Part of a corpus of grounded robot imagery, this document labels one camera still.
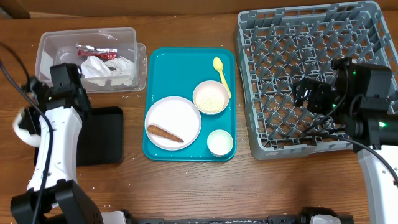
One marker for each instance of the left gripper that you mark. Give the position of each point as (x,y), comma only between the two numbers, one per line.
(30,114)

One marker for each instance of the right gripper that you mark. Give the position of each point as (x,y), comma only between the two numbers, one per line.
(317,94)

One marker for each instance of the small white bowl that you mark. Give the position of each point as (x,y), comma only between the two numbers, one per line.
(21,129)

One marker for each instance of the red snack wrapper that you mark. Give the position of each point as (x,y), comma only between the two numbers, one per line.
(103,53)

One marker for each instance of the white napkin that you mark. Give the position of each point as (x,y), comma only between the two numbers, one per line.
(99,70)

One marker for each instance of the white cup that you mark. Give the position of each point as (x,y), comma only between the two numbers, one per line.
(220,142)

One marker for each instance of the white bowl with rice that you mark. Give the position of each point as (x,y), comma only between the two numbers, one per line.
(210,97)

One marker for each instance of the carrot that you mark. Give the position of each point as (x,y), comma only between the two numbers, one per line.
(153,129)

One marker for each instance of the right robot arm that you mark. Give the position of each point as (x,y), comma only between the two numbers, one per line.
(358,99)

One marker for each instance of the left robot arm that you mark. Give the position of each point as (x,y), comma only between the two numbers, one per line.
(53,195)

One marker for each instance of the grey dishwasher rack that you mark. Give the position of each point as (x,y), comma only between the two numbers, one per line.
(278,47)

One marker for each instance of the black waste tray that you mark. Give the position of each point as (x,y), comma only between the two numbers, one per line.
(101,138)

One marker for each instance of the clear plastic bin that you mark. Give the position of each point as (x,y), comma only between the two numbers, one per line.
(63,46)

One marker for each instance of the yellow plastic spoon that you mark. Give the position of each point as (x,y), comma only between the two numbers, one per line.
(218,66)

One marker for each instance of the large white plate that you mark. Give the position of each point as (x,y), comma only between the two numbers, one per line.
(176,115)

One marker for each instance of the teal serving tray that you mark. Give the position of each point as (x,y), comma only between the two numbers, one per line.
(176,71)

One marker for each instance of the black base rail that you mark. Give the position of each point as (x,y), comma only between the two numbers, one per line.
(308,215)

